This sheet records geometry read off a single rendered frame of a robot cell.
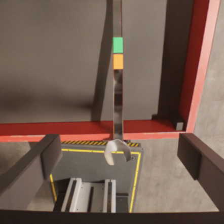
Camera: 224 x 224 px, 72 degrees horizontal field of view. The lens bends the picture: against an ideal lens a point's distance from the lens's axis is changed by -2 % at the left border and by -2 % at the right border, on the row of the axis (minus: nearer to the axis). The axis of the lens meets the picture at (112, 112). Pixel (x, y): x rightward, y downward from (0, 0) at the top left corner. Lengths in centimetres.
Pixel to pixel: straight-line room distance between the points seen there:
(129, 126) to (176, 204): 202
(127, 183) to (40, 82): 114
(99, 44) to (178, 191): 193
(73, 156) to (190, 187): 136
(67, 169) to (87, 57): 108
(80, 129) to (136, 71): 13
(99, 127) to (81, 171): 100
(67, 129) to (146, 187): 169
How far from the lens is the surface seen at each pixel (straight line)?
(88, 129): 27
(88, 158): 115
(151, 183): 188
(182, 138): 17
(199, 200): 229
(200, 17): 25
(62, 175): 132
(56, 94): 28
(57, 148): 17
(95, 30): 25
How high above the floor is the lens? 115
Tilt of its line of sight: 63 degrees down
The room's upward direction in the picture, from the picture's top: 177 degrees counter-clockwise
